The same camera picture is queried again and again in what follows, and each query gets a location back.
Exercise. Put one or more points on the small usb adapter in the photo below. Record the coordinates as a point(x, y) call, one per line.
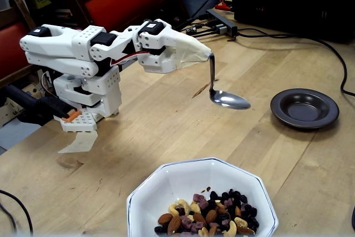
point(191, 30)

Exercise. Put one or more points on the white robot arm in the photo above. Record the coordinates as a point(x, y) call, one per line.
point(50, 45)

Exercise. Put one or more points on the black clamp orange pad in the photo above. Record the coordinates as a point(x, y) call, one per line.
point(36, 103)

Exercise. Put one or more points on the black plastic crate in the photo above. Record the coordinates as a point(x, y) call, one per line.
point(291, 4)

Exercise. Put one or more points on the white octagonal bowl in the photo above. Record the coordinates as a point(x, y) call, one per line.
point(180, 181)

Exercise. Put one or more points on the bent metal spoon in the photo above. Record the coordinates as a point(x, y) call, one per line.
point(230, 100)

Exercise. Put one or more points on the red alligator clips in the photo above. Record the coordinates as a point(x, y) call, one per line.
point(223, 6)

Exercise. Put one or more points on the brown plate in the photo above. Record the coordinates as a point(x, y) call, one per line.
point(305, 109)

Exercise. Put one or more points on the printed cardboard box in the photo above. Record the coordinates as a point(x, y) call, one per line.
point(11, 112)

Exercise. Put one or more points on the yellow green tool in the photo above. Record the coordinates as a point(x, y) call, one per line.
point(41, 1)

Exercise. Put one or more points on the black motor controller board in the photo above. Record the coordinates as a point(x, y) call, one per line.
point(49, 80)

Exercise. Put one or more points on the mixed nuts and dried fruit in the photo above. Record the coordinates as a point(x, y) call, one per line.
point(205, 217)

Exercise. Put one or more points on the grey usb hub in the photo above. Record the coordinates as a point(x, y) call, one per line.
point(222, 23)

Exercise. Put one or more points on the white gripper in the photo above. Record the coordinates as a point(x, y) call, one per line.
point(166, 54)

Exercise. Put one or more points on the beige masking tape flap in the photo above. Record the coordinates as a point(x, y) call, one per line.
point(80, 142)

